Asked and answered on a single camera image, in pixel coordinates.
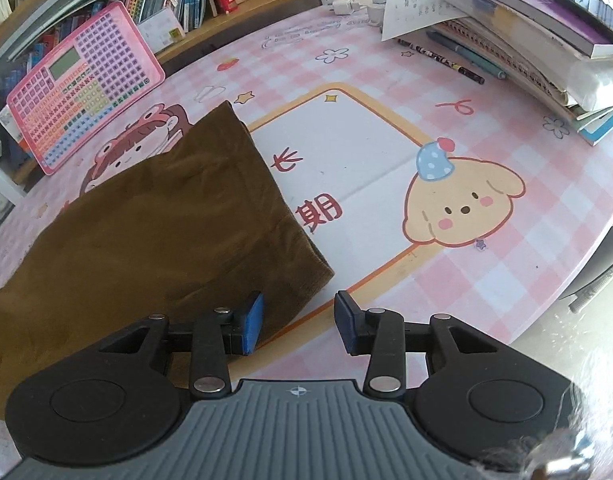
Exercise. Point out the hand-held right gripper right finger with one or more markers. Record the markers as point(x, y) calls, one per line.
point(347, 325)

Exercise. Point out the black patterned pencil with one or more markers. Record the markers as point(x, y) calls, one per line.
point(441, 59)

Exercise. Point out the grey chair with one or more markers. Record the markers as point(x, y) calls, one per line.
point(606, 260)

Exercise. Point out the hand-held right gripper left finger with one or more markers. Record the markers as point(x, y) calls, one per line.
point(251, 325)

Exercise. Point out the teal pen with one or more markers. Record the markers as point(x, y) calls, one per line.
point(466, 55)

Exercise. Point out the pink learning machine toy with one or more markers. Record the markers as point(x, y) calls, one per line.
point(86, 90)

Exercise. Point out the white charger plug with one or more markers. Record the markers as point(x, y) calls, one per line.
point(346, 7)

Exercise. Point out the stack of books and notebooks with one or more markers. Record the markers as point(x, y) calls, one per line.
point(536, 25)

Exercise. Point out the translucent white plastic box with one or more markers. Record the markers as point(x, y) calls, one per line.
point(161, 30)

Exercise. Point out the pink checked cartoon desk mat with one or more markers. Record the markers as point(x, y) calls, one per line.
point(366, 160)

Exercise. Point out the white printed paper sheet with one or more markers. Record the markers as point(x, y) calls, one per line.
point(411, 5)

